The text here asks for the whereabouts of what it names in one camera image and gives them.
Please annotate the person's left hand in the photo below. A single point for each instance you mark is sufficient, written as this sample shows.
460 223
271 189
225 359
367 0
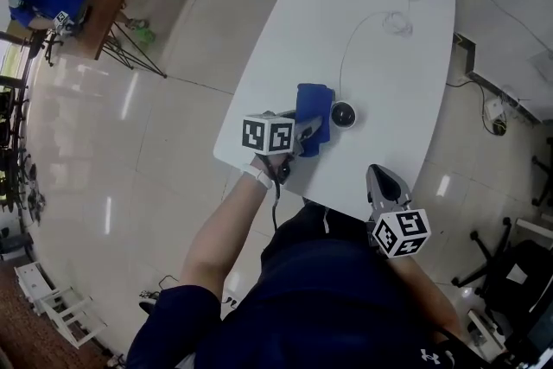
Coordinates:
268 162

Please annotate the white wooden stool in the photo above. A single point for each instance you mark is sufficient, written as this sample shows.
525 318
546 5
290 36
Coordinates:
60 307

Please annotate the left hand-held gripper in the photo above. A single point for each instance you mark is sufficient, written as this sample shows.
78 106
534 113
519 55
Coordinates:
268 134

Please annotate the white wristband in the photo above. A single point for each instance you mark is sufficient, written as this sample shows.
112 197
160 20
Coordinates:
257 174

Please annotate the small round device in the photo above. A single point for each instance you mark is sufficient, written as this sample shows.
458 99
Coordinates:
344 115

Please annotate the white wall socket box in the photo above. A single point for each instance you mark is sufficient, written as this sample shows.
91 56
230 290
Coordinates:
494 108

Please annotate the black office chair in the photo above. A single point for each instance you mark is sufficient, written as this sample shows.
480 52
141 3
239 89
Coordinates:
43 45
518 276

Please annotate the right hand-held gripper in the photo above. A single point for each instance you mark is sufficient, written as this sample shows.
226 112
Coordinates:
402 231

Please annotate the person's left forearm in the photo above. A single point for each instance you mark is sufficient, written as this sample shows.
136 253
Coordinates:
220 237

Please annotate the black chair base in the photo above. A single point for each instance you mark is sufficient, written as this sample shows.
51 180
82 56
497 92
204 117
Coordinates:
543 181

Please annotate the person's dark navy shirt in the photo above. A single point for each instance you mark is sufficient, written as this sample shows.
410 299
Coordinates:
319 307

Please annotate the person's right forearm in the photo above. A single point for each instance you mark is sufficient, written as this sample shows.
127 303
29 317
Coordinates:
425 294

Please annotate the blue cloth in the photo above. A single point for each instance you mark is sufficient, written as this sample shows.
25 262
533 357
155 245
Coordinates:
312 103

